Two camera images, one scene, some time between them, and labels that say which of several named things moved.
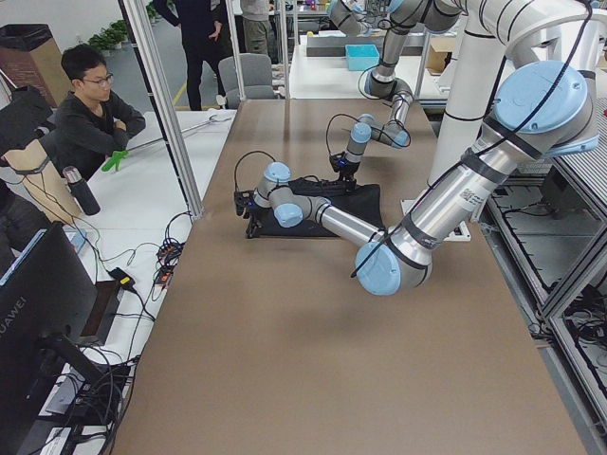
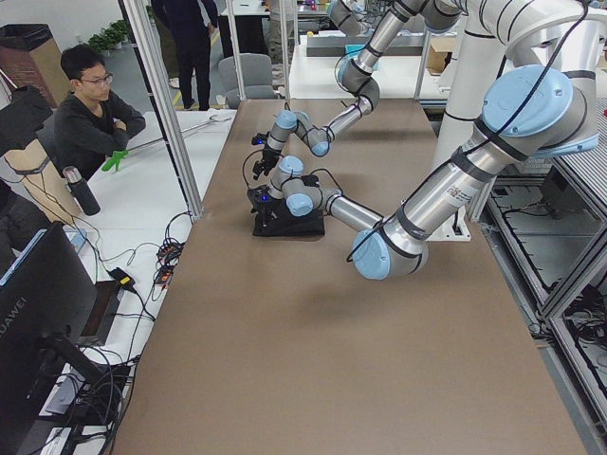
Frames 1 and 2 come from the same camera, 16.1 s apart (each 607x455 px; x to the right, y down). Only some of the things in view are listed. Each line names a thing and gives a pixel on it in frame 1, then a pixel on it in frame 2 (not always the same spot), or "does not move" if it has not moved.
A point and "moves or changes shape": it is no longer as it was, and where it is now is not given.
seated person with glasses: (89, 126) does not move
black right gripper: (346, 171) → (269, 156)
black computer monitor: (48, 304) does not move
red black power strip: (168, 256) does not move
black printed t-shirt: (361, 202) moves or changes shape
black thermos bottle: (82, 191) does not move
